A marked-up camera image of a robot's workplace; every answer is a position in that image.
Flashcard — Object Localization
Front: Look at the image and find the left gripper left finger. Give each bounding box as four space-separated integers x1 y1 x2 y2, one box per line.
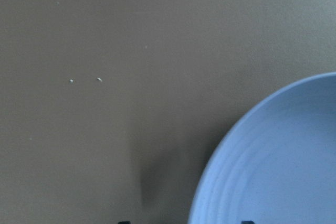
118 221 131 224

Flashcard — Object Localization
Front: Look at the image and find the blue plate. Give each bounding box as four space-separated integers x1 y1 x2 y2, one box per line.
188 72 335 223

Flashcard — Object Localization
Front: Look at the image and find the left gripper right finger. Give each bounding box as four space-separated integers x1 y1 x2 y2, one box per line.
241 220 254 224

